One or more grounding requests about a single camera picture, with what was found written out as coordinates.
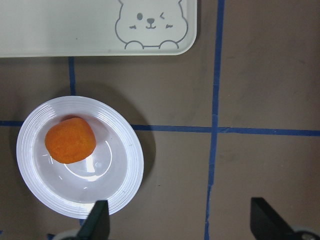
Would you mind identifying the orange fruit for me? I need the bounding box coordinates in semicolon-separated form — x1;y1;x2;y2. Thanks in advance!
44;117;97;164

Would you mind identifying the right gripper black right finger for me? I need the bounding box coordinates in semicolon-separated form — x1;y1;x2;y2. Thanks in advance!
250;197;295;240

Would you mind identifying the pale green bear tray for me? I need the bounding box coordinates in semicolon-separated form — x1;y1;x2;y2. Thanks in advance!
0;0;198;58

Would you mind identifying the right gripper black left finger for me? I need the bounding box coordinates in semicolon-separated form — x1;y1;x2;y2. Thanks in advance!
76;200;110;240

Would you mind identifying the white ribbed plate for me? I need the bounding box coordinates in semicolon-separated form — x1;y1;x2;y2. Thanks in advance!
16;96;144;219

